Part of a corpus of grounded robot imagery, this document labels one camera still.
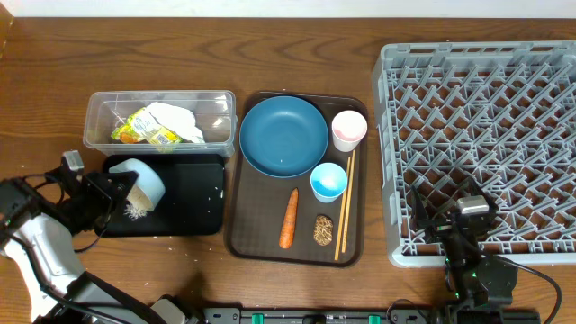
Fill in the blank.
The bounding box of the orange carrot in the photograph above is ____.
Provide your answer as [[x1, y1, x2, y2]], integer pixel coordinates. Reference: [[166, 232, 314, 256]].
[[279, 188, 299, 249]]

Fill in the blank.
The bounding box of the brown textured food piece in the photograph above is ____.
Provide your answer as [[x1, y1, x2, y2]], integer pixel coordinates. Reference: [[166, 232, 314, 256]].
[[313, 215, 334, 246]]

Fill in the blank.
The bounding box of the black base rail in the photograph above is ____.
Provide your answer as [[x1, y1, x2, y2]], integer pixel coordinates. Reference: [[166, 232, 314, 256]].
[[188, 304, 541, 324]]

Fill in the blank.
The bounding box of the light blue cup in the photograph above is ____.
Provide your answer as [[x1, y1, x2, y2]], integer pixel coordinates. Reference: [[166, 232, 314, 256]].
[[310, 163, 348, 203]]

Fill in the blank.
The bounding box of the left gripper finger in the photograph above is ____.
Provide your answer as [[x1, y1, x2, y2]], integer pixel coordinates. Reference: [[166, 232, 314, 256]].
[[87, 171, 139, 203], [92, 202, 117, 235]]

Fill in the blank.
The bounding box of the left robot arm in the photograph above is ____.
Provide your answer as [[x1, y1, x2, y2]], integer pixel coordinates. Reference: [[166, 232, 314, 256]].
[[1, 159, 199, 323]]

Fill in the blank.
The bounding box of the pink cup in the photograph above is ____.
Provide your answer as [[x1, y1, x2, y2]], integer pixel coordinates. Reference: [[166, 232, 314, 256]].
[[331, 110, 368, 152]]

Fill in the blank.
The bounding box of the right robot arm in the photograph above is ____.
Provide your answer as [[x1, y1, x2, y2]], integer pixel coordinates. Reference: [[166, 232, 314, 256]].
[[411, 178, 518, 323]]

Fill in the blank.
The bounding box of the clear plastic bin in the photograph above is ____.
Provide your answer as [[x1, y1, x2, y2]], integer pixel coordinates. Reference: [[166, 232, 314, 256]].
[[83, 90, 238, 158]]

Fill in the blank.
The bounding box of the grey dishwasher rack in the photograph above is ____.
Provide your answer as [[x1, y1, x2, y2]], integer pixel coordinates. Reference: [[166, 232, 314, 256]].
[[372, 40, 575, 267]]

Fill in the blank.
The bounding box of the yellow green snack wrapper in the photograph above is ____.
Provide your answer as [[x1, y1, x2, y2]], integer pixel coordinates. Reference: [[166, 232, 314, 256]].
[[111, 108, 183, 145]]

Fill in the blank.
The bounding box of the white napkin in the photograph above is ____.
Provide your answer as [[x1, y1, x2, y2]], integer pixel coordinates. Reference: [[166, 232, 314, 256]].
[[146, 102, 205, 143]]

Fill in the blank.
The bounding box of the white rice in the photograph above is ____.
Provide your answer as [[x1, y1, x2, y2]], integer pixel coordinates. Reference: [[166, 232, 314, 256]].
[[123, 186, 154, 221]]

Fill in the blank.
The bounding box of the black tray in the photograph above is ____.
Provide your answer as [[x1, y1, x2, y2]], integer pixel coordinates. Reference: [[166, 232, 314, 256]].
[[103, 154, 225, 238]]

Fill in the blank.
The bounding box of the light blue rice bowl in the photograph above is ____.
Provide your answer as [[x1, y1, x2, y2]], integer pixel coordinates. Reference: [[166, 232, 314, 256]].
[[109, 158, 166, 211]]

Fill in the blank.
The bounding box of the dark blue plate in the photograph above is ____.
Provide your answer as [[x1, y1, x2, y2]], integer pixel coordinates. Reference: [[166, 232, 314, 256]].
[[239, 95, 329, 178]]

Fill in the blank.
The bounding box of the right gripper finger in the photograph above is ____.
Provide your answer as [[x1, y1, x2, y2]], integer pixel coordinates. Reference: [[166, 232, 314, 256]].
[[410, 185, 428, 230], [467, 177, 498, 212]]

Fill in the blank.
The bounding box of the wooden chopstick left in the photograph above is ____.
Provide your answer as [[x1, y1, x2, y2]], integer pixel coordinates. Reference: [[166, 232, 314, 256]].
[[334, 157, 351, 261]]

